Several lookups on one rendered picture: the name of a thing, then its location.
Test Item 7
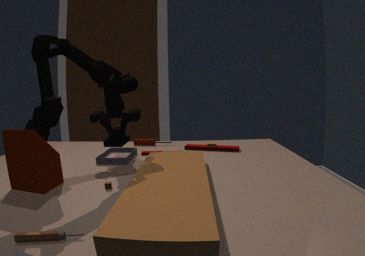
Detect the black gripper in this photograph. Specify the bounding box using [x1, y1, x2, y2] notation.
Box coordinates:
[90, 97, 141, 137]

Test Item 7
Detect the red flat bar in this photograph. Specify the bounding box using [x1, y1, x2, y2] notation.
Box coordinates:
[185, 143, 240, 152]

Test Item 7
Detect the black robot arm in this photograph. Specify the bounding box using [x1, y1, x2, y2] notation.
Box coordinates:
[25, 35, 138, 142]

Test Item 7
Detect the tan wooden floor panel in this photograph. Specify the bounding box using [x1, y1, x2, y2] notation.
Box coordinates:
[93, 151, 220, 256]

